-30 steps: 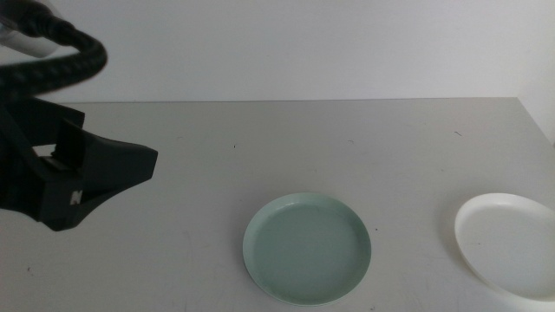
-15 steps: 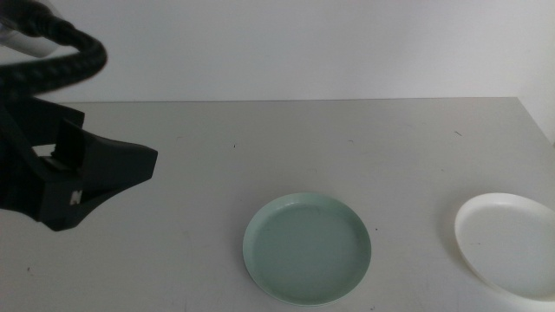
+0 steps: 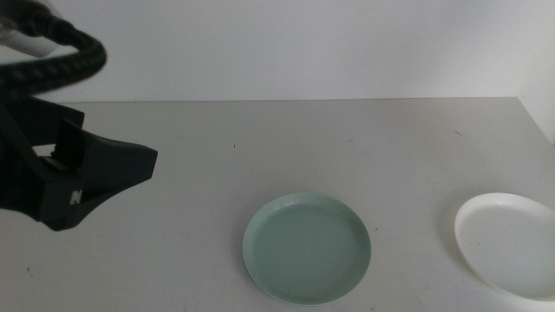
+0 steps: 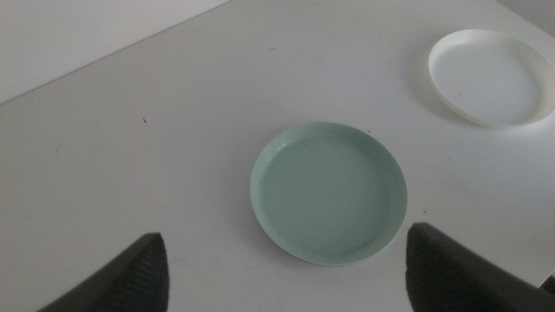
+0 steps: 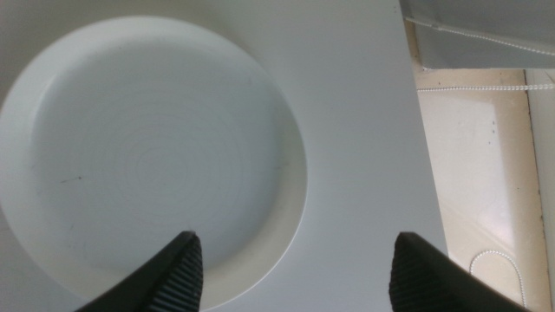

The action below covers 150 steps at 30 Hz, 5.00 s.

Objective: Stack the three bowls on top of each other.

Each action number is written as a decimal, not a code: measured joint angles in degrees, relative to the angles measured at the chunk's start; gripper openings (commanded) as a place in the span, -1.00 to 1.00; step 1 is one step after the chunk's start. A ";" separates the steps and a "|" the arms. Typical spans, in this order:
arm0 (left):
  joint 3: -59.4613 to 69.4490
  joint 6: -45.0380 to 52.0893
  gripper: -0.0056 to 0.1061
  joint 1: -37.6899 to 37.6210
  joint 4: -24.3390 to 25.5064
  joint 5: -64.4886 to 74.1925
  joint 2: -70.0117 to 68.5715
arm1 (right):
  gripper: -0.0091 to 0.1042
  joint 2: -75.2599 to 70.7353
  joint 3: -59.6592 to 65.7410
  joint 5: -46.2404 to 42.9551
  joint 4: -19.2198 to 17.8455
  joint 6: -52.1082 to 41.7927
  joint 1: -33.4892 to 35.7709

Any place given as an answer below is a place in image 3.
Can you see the white shallow bowl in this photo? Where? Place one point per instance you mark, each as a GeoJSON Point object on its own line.
{"type": "Point", "coordinates": [507, 247]}

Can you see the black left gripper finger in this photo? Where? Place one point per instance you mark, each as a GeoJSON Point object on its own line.
{"type": "Point", "coordinates": [112, 164]}
{"type": "Point", "coordinates": [69, 143]}

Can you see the pale green shallow bowl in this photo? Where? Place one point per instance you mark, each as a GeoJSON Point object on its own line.
{"type": "Point", "coordinates": [308, 247]}

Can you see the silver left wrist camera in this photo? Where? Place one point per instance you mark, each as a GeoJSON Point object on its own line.
{"type": "Point", "coordinates": [30, 47]}

